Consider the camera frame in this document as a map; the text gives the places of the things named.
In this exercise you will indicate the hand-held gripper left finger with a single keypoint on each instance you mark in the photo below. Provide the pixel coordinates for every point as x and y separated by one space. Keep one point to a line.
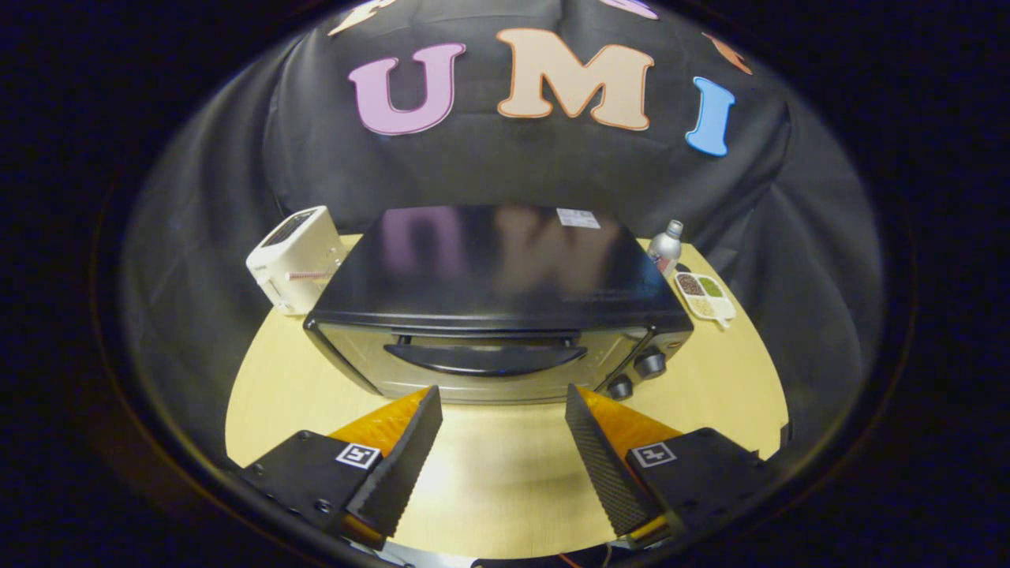
410 457

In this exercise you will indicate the white pop-up toaster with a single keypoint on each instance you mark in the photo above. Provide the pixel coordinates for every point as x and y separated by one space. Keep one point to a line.
296 260

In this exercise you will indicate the silver bottle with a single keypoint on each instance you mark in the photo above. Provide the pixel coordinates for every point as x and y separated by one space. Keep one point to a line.
664 251

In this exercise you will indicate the white divided spice dish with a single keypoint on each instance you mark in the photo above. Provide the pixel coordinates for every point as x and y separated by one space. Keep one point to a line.
705 298

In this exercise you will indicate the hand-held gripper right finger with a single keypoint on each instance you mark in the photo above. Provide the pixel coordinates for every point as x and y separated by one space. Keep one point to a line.
600 461

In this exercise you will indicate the black toaster oven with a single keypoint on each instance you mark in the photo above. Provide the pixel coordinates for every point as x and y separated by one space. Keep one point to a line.
489 268

